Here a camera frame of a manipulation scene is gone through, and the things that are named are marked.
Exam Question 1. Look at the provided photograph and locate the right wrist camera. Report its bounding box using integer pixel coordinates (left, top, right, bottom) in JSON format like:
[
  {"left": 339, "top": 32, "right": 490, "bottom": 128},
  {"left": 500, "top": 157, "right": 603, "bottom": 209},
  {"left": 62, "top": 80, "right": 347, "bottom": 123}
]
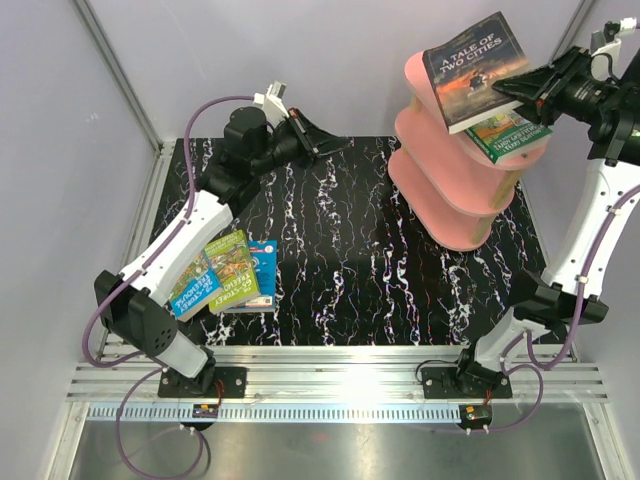
[{"left": 590, "top": 17, "right": 639, "bottom": 63}]

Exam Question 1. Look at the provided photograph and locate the dark Tale of Two Cities book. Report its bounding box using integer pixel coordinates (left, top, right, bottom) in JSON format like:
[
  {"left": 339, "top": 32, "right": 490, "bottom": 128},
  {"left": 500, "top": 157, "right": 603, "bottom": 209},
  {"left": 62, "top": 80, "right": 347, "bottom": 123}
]
[{"left": 422, "top": 11, "right": 530, "bottom": 134}]

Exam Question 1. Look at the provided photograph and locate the black marble pattern mat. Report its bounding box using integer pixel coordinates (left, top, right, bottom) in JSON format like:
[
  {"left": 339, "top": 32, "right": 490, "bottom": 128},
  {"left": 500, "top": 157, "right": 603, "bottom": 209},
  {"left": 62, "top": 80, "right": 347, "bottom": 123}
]
[{"left": 122, "top": 137, "right": 571, "bottom": 347}]

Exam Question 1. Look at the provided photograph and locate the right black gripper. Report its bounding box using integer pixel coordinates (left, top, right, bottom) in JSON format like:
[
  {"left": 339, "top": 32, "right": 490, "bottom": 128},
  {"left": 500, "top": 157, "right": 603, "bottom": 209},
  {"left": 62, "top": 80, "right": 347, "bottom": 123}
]
[{"left": 492, "top": 44, "right": 627, "bottom": 128}]

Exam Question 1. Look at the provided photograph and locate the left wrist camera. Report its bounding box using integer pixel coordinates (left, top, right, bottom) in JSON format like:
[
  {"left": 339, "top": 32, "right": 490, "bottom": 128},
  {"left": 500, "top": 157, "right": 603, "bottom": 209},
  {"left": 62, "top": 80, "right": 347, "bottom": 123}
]
[{"left": 253, "top": 81, "right": 289, "bottom": 124}]

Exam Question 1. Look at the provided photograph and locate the slotted cable duct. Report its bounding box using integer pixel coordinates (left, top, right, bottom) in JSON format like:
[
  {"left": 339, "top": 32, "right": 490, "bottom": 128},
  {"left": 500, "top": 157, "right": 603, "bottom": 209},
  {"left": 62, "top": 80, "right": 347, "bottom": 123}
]
[{"left": 87, "top": 402, "right": 461, "bottom": 424}]

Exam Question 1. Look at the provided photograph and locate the lime 65-storey treehouse book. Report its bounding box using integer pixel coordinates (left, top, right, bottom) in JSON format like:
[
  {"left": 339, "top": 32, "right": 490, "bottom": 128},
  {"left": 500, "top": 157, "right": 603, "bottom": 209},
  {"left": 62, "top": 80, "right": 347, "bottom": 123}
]
[{"left": 204, "top": 230, "right": 260, "bottom": 314}]

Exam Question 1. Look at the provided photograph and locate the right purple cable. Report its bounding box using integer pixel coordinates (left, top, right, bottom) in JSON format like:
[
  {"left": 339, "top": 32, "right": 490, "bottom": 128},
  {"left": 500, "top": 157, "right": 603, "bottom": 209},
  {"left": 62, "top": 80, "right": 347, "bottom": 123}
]
[{"left": 499, "top": 17, "right": 640, "bottom": 432}]

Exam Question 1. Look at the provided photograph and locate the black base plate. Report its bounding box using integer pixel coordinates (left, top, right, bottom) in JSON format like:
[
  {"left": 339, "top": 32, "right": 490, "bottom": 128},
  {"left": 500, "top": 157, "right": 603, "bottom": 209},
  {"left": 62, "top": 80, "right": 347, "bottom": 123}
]
[
  {"left": 157, "top": 366, "right": 248, "bottom": 399},
  {"left": 416, "top": 365, "right": 513, "bottom": 400}
]

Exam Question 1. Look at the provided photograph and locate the pink three-tier shelf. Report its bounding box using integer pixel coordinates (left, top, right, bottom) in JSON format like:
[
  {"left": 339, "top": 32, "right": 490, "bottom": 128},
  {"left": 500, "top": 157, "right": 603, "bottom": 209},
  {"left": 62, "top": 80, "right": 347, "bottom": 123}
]
[{"left": 388, "top": 52, "right": 546, "bottom": 252}]

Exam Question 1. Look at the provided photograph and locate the blue paperback book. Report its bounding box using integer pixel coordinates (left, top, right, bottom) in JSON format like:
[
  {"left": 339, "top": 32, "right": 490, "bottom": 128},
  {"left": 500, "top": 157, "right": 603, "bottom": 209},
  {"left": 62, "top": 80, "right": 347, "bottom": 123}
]
[{"left": 226, "top": 240, "right": 277, "bottom": 313}]

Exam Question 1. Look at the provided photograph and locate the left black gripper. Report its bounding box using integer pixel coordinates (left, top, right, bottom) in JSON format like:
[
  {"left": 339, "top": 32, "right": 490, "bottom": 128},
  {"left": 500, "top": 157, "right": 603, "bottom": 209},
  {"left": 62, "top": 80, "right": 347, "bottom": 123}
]
[{"left": 250, "top": 107, "right": 349, "bottom": 176}]

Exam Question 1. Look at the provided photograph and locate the green 104-storey treehouse book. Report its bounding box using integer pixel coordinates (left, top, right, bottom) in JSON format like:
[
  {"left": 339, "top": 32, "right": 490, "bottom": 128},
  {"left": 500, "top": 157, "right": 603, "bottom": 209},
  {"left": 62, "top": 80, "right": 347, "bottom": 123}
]
[{"left": 464, "top": 111, "right": 553, "bottom": 164}]

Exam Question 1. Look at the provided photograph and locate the blue 26-storey treehouse book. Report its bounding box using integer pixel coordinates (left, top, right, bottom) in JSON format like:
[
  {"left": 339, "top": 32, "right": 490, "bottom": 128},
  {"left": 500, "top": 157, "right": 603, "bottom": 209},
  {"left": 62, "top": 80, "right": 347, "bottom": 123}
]
[{"left": 169, "top": 250, "right": 222, "bottom": 321}]

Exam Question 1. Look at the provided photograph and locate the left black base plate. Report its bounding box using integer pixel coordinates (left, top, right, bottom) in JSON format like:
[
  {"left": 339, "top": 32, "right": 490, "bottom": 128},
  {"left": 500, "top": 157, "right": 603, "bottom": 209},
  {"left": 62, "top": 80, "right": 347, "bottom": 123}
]
[{"left": 157, "top": 366, "right": 248, "bottom": 399}]

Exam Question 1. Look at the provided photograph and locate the purple cable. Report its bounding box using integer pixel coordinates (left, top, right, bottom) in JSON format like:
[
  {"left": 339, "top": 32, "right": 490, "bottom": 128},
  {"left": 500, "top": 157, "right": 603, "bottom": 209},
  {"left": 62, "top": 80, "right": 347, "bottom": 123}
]
[
  {"left": 81, "top": 94, "right": 259, "bottom": 475},
  {"left": 499, "top": 17, "right": 640, "bottom": 432}
]

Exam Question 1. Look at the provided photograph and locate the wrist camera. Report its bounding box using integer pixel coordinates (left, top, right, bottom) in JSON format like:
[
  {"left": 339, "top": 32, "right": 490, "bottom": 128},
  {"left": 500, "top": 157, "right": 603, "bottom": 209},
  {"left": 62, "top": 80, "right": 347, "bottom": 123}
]
[
  {"left": 590, "top": 17, "right": 639, "bottom": 63},
  {"left": 253, "top": 81, "right": 289, "bottom": 124}
]

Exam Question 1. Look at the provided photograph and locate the aluminium rail frame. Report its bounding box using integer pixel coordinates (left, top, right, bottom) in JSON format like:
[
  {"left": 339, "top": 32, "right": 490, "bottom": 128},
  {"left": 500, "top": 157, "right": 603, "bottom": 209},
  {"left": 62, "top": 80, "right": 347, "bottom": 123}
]
[{"left": 71, "top": 1, "right": 639, "bottom": 479}]

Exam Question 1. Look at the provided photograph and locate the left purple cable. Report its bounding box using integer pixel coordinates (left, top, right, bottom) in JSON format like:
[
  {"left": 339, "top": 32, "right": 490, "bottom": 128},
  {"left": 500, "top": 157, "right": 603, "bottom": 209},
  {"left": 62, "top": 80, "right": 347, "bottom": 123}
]
[{"left": 81, "top": 94, "right": 259, "bottom": 475}]

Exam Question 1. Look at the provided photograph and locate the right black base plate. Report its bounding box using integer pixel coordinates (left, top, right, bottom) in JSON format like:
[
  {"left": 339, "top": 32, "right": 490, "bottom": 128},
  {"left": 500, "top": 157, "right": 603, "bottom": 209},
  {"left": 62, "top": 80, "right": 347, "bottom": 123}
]
[{"left": 416, "top": 365, "right": 513, "bottom": 400}]

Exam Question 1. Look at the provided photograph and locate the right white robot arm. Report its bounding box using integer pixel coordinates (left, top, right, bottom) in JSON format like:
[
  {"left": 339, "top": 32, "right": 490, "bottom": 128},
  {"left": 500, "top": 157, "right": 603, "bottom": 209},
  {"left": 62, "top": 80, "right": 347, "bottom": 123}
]
[{"left": 450, "top": 46, "right": 639, "bottom": 397}]

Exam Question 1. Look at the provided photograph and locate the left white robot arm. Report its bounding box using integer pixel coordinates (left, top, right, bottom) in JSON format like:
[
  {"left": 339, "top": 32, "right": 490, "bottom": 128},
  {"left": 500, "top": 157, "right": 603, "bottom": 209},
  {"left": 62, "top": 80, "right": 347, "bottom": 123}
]
[{"left": 94, "top": 106, "right": 349, "bottom": 397}]

